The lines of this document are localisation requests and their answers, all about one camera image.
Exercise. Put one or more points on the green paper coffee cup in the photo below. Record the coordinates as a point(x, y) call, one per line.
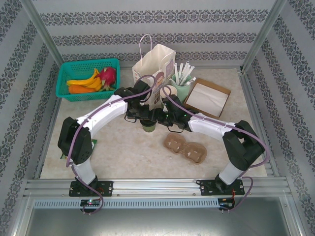
point(149, 128)

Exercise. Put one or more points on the brown pulp cup carrier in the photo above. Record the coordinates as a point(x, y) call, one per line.
point(184, 147)

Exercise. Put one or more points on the white cartoon print paper bag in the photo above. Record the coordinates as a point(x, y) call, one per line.
point(152, 61)

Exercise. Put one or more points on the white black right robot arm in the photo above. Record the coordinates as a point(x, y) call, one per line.
point(209, 126)

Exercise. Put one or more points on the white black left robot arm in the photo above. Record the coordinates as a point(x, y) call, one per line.
point(108, 110)

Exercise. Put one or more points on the mint green straw holder cup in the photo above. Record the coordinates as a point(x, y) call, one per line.
point(187, 93)

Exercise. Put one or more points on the white napkin stack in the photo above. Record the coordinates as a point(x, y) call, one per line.
point(206, 98)

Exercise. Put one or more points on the white paper-wrapped straw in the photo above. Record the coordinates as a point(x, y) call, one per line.
point(190, 73)
point(185, 72)
point(194, 79)
point(176, 73)
point(181, 73)

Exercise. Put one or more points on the pink toy dragon fruit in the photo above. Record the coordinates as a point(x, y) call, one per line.
point(108, 75)

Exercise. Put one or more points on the brown cardboard napkin box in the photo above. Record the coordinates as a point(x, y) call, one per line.
point(211, 82)

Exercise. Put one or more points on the green yellow candy packet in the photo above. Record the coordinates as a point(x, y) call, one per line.
point(94, 143)

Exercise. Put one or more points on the yellow toy banana bunch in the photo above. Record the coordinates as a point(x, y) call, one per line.
point(83, 82)

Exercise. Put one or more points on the teal plastic basket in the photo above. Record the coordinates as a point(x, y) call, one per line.
point(73, 98)

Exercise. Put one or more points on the small right circuit board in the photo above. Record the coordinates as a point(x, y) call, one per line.
point(226, 204)

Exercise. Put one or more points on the small circuit board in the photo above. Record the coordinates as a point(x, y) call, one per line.
point(89, 202)
point(226, 204)

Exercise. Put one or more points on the small left circuit board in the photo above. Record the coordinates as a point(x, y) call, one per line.
point(89, 202)

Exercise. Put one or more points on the aluminium mounting rail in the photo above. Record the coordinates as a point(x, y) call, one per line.
point(155, 186)

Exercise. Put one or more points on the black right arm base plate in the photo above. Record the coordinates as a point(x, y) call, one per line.
point(204, 188)

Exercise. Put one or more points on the aluminium side rail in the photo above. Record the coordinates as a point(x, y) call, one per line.
point(251, 98)

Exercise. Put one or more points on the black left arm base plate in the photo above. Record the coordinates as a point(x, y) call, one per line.
point(105, 188)

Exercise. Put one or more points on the aluminium right frame post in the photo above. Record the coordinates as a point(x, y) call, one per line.
point(264, 32)

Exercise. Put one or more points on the aluminium frame post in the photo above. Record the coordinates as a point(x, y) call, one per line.
point(41, 29)
point(264, 32)

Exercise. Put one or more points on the aluminium left frame post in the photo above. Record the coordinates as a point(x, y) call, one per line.
point(41, 29)

